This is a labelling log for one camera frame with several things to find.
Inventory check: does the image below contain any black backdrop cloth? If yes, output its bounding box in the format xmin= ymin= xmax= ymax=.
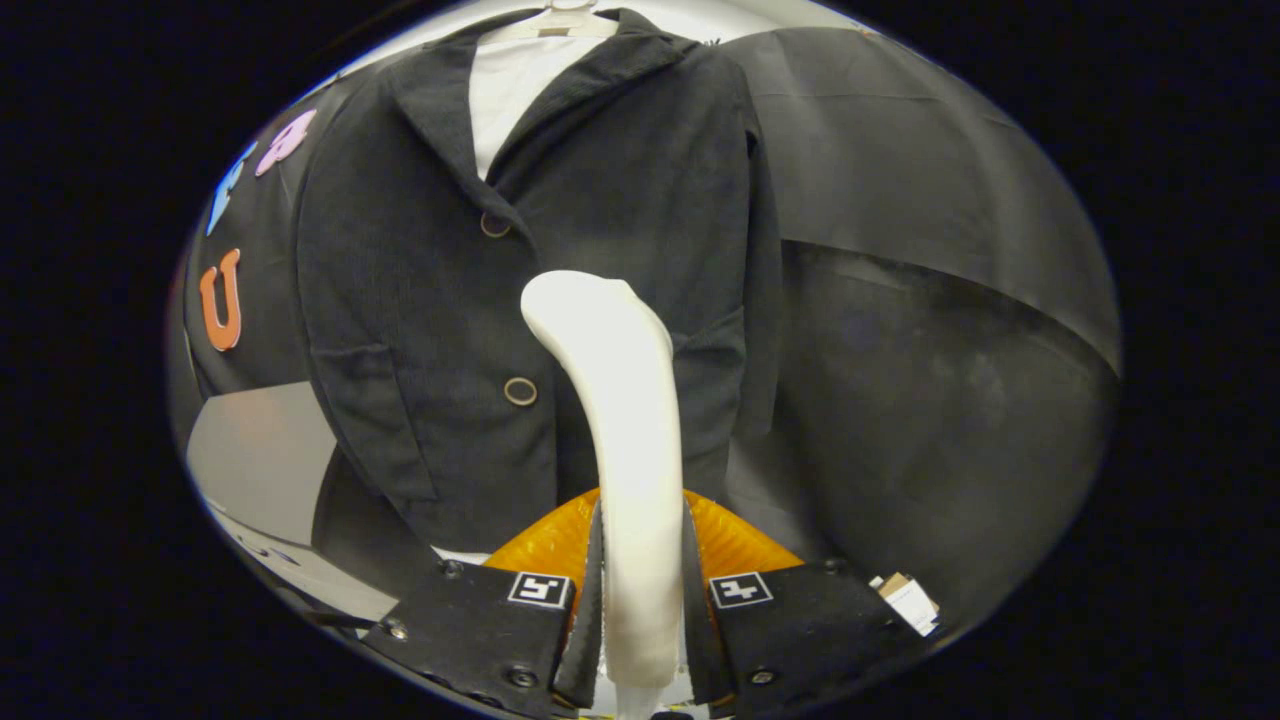
xmin=168 ymin=25 xmax=1123 ymax=641

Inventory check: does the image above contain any small cardboard box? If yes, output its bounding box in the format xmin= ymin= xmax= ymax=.
xmin=868 ymin=572 xmax=943 ymax=638

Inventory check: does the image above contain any grey cabinet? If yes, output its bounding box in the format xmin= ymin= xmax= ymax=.
xmin=185 ymin=380 xmax=401 ymax=623

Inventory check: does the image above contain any white mannequin torso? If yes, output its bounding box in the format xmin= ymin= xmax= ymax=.
xmin=432 ymin=30 xmax=606 ymax=566

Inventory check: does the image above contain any white garment steamer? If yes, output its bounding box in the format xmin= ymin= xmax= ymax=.
xmin=520 ymin=270 xmax=686 ymax=719

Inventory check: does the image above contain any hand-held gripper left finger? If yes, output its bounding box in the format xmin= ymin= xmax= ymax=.
xmin=365 ymin=488 xmax=604 ymax=719

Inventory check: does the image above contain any black jacket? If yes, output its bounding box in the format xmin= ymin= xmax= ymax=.
xmin=293 ymin=8 xmax=786 ymax=554

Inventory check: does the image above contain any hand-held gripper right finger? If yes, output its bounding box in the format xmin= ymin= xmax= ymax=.
xmin=683 ymin=490 xmax=926 ymax=719

